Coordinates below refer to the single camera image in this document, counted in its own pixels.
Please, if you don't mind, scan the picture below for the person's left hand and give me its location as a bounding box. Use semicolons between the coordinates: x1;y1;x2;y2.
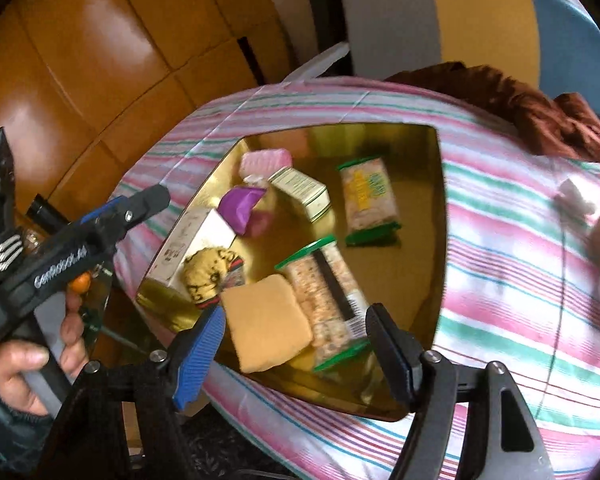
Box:
0;290;90;417

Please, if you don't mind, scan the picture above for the wooden wardrobe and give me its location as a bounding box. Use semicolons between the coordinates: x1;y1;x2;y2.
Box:
0;0;296;231

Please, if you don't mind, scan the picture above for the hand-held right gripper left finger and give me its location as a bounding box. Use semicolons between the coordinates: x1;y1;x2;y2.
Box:
32;304;227;480

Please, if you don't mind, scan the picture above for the reddish brown blanket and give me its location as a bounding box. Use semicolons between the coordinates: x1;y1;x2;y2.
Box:
385;61;600;171

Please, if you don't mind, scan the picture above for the grey yellow blue headboard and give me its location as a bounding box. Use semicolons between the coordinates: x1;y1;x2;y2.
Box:
339;0;600;116

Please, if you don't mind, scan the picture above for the beige cardboard box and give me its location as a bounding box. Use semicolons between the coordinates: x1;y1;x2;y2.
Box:
145;207;238;291

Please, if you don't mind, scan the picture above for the small green printed box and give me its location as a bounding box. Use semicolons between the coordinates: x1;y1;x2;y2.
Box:
267;166;331;223

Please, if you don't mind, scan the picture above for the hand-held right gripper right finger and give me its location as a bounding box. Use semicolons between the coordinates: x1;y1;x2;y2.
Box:
365;302;556;480

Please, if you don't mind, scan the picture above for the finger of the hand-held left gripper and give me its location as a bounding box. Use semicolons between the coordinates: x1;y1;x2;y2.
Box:
70;183;172;248

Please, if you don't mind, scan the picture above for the pink snack packet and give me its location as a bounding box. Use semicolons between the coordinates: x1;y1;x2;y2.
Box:
239;147;293;183

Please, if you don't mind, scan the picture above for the purple snack packet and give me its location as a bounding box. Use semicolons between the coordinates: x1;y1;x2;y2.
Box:
219;185;268;235

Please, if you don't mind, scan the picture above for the white bed rail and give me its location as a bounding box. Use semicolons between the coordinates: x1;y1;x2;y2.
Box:
280;42;351;83

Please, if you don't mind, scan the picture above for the striped bed sheet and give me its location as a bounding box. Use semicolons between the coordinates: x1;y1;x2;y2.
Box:
112;76;600;480

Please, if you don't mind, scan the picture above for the gold lined maroon box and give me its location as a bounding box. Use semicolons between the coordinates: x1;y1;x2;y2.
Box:
135;122;448;423

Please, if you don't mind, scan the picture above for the black upright post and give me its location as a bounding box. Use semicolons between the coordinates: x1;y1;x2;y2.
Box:
301;0;353;78

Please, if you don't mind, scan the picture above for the green rice cracker packet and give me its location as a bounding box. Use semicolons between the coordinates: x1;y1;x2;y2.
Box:
274;236;372;372
336;156;402;247

